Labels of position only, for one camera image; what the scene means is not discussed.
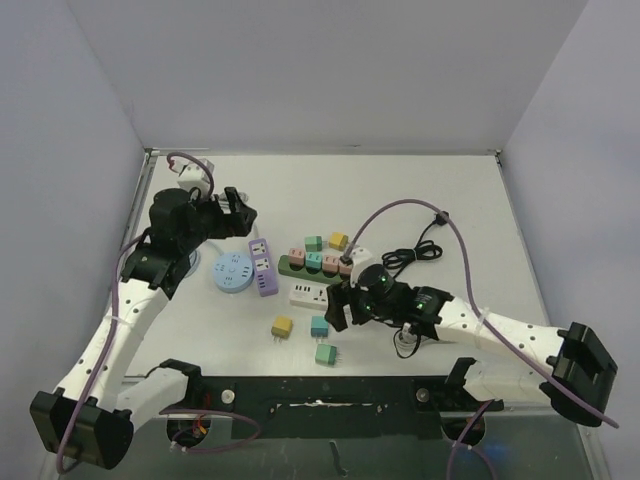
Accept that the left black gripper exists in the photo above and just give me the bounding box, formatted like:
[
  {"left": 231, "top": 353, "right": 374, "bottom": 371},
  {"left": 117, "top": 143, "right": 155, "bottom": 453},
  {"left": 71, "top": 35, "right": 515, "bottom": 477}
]
[{"left": 180, "top": 187, "right": 256, "bottom": 252}]

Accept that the teal charger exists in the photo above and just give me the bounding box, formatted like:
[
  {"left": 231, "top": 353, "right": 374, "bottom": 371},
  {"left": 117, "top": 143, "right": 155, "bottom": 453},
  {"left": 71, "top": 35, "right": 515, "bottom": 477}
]
[
  {"left": 310, "top": 316, "right": 329, "bottom": 342},
  {"left": 305, "top": 252, "right": 323, "bottom": 270}
]

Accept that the green charger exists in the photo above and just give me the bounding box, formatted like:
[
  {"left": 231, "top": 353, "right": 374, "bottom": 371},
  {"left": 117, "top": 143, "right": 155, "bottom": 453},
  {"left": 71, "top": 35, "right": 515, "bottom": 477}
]
[
  {"left": 314, "top": 343, "right": 341, "bottom": 367},
  {"left": 304, "top": 235, "right": 324, "bottom": 252}
]

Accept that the yellow charger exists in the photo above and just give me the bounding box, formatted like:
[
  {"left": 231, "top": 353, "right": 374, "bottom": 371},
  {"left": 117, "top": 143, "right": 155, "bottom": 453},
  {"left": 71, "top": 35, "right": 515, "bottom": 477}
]
[
  {"left": 328, "top": 232, "right": 349, "bottom": 252},
  {"left": 271, "top": 316, "right": 293, "bottom": 341}
]

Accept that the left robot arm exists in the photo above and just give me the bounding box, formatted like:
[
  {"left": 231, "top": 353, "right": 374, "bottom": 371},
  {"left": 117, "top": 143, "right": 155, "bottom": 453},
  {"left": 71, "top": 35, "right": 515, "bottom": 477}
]
[{"left": 29, "top": 187, "right": 257, "bottom": 475}]

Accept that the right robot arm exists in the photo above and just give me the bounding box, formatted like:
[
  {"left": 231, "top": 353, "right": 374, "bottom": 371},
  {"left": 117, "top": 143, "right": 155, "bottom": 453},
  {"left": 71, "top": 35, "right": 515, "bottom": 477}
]
[{"left": 325, "top": 264, "right": 618, "bottom": 427}]

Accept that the white power strip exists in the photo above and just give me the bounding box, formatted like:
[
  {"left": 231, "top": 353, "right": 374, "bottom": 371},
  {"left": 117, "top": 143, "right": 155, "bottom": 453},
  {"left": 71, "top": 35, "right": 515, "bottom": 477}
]
[{"left": 288, "top": 283, "right": 328, "bottom": 310}]

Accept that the purple power strip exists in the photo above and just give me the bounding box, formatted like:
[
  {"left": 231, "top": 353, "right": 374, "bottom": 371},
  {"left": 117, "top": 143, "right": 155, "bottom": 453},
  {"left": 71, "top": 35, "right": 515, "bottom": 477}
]
[{"left": 248, "top": 238, "right": 279, "bottom": 297}]

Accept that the round blue power strip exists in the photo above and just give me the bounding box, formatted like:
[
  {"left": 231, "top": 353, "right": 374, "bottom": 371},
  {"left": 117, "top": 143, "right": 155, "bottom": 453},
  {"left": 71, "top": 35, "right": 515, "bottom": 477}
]
[{"left": 212, "top": 252, "right": 254, "bottom": 294}]

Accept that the green power strip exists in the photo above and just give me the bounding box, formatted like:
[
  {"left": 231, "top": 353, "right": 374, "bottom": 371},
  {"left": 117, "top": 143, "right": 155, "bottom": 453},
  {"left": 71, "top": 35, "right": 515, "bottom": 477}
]
[{"left": 277, "top": 255, "right": 349, "bottom": 285}]

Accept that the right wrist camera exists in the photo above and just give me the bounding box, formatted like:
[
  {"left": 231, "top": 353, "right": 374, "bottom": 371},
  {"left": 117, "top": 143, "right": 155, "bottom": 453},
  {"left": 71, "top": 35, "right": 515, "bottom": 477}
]
[{"left": 340, "top": 245, "right": 377, "bottom": 287}]

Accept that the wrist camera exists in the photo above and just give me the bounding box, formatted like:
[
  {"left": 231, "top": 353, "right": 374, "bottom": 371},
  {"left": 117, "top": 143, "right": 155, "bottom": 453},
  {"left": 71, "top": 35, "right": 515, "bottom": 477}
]
[
  {"left": 177, "top": 162, "right": 210, "bottom": 198},
  {"left": 340, "top": 245, "right": 377, "bottom": 287}
]

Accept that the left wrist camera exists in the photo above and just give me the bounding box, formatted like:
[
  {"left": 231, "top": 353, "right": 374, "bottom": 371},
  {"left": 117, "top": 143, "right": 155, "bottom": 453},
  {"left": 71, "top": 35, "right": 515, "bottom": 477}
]
[{"left": 177, "top": 162, "right": 210, "bottom": 198}]

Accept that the light blue coiled cord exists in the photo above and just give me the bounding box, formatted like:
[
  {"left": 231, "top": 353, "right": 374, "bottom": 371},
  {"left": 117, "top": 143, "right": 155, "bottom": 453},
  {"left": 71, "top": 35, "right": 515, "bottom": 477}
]
[{"left": 177, "top": 244, "right": 226, "bottom": 279}]

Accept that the black power cord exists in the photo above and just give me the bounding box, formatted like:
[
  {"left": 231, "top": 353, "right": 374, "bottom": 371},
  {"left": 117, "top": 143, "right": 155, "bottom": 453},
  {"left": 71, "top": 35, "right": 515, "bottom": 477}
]
[{"left": 379, "top": 212, "right": 450, "bottom": 276}]

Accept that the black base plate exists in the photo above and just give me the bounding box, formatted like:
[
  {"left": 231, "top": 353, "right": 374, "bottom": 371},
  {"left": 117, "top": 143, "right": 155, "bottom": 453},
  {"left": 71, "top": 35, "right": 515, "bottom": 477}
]
[{"left": 174, "top": 376, "right": 481, "bottom": 439}]

